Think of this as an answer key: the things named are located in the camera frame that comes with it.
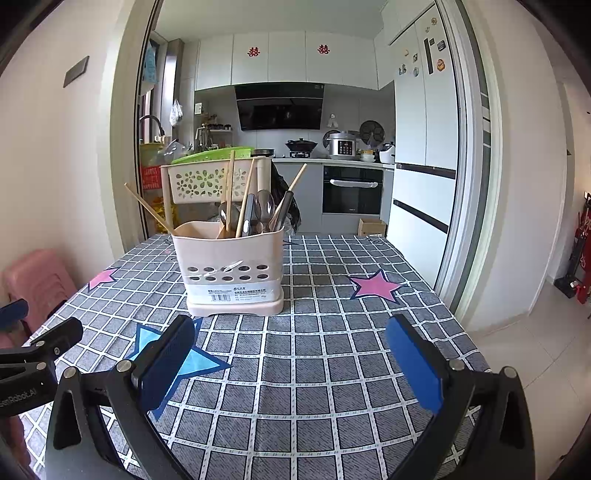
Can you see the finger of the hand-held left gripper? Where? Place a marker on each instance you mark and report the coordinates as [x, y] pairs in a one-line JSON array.
[[60, 339], [14, 314]]

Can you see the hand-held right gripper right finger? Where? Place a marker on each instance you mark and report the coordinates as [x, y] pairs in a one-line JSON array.
[[415, 364]]

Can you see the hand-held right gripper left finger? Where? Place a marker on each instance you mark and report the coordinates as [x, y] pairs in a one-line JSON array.
[[166, 364]]

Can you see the beige plastic cutlery holder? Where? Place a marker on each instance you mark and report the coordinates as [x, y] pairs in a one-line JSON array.
[[226, 258]]

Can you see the metal spoon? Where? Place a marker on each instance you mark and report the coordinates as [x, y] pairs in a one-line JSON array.
[[264, 203], [229, 214]]

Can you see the pink plastic stool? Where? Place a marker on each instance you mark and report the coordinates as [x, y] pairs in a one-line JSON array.
[[39, 286]]

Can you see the grey checked tablecloth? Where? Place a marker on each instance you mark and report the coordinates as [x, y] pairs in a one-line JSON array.
[[300, 323]]

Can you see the cardboard box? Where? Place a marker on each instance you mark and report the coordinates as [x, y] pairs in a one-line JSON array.
[[371, 227]]

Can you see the yellow packets bag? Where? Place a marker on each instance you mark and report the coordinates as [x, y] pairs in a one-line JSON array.
[[159, 212]]

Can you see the red plastic basket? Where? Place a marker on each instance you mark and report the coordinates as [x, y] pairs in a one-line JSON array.
[[150, 179]]

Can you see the black built-in oven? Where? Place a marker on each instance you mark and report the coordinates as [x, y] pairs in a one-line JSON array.
[[352, 189]]

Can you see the black bag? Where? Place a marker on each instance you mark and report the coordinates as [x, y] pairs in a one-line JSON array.
[[288, 221]]

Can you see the beige floral storage cart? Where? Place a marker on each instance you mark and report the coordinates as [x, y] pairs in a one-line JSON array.
[[203, 180]]

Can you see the red fire extinguisher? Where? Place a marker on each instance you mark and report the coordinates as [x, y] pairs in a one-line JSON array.
[[577, 263]]

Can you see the white refrigerator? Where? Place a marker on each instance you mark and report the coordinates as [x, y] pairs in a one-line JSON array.
[[425, 161]]

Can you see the green plastic tray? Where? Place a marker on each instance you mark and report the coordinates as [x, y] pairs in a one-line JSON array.
[[207, 156]]

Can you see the white sliding door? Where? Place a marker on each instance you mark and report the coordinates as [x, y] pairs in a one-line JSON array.
[[480, 161]]

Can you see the stacked bowls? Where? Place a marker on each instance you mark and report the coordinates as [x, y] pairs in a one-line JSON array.
[[368, 156]]

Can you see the silver pressure cooker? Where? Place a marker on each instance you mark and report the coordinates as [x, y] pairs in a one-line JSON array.
[[341, 145]]

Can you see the countertop bottle rack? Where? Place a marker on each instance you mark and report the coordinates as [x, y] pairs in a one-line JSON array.
[[214, 136]]

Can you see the small black fan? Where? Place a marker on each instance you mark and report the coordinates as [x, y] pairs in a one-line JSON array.
[[372, 134]]

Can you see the black kitchen faucet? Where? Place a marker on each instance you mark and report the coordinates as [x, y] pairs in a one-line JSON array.
[[150, 121]]

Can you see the black wok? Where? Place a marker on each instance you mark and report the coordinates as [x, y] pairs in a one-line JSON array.
[[301, 146]]

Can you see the hanging plastic bag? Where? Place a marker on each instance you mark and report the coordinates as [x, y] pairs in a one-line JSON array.
[[175, 113]]

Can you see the black range hood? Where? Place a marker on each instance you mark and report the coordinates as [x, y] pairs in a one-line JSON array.
[[279, 108]]

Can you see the hanging blue cloth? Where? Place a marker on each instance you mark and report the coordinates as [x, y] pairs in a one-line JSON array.
[[151, 64]]

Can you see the white upper cabinets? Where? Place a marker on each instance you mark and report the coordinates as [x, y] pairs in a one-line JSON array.
[[286, 60]]

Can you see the grey wall panel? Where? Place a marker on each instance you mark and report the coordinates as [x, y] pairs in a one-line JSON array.
[[76, 71]]

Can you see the white wall figure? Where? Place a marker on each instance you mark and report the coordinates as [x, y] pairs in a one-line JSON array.
[[332, 121]]

